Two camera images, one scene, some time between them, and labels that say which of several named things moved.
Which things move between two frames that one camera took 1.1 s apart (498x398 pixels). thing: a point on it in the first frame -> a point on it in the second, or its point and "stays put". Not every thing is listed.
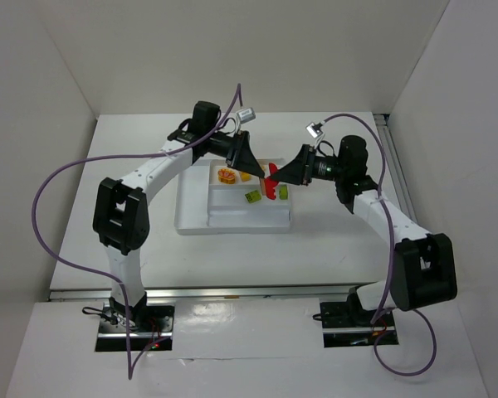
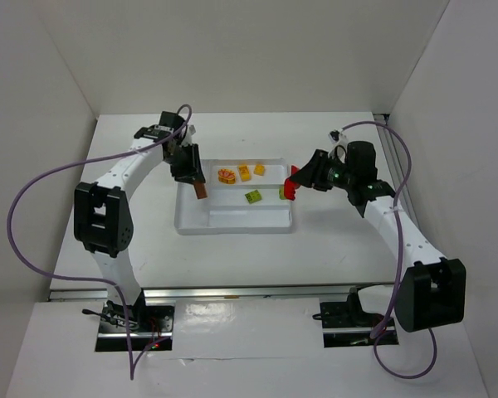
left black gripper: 239,149 -> 187,164
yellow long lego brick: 245,177 stays put
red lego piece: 271,182 -> 291,185
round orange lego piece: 226,176 stays put
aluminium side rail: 382,123 stays put
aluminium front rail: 212,293 stays put
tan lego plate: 263,186 -> 201,190
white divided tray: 213,199 stays put
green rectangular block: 253,196 stays put
